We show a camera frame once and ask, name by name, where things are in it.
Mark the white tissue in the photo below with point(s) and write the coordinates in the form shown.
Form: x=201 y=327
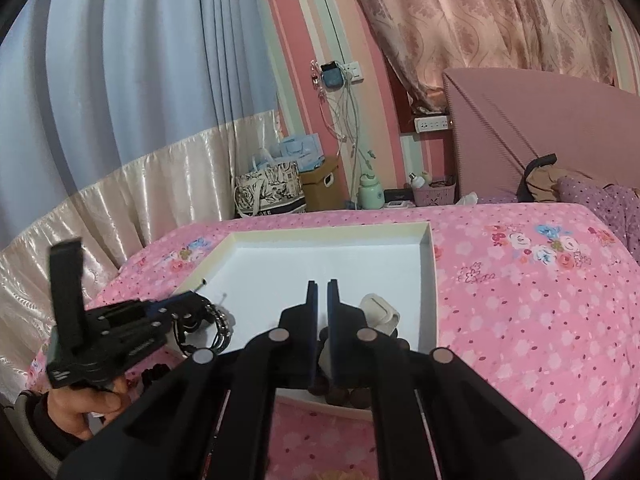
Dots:
x=467 y=199

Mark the white wall socket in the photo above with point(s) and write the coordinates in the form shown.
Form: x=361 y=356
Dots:
x=354 y=71

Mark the person's left forearm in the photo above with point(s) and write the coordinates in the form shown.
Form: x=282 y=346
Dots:
x=40 y=430

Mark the pink ribbed headboard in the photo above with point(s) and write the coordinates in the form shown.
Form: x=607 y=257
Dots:
x=525 y=125

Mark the light blue gift bag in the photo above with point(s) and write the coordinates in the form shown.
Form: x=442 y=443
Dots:
x=300 y=150

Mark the pink plastic basket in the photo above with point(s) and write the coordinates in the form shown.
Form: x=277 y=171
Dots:
x=434 y=195

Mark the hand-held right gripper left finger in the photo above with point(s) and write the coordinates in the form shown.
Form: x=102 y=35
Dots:
x=312 y=320

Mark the cream satin curtain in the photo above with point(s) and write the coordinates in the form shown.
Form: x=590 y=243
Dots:
x=150 y=185

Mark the light blue curtain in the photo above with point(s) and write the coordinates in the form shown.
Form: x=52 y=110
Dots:
x=125 y=60

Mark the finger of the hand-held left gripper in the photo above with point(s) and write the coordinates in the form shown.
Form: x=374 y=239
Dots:
x=187 y=322
x=162 y=307

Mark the black hair claw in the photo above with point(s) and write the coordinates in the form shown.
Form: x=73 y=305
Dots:
x=152 y=376

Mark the brown cardboard box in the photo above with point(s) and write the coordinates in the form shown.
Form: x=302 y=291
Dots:
x=322 y=185

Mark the purple dotted blanket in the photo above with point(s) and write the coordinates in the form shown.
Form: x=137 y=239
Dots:
x=605 y=205

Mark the white power strip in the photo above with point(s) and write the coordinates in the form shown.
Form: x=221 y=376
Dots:
x=431 y=123

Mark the pink floral bedsheet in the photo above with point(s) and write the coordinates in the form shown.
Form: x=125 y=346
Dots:
x=500 y=335

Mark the person's left hand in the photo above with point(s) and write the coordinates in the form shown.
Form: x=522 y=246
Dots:
x=80 y=410

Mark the brown bag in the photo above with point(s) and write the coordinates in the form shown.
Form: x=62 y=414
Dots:
x=542 y=185

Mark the green water bottle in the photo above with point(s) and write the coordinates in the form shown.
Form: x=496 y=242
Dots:
x=371 y=192

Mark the pink patterned curtain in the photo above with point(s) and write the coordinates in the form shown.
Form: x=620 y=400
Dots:
x=475 y=20

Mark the white shallow cardboard box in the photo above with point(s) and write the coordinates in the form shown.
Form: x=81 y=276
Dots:
x=325 y=260

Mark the blue plugged-in charger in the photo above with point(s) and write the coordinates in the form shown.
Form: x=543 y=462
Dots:
x=331 y=77

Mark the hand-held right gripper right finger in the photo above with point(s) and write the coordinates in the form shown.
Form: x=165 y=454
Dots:
x=332 y=320

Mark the white hair clip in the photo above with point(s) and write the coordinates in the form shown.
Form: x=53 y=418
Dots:
x=377 y=312

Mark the black white floral tote bag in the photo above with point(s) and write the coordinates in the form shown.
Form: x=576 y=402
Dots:
x=270 y=190

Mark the white small bottle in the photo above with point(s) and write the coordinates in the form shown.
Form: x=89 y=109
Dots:
x=419 y=180

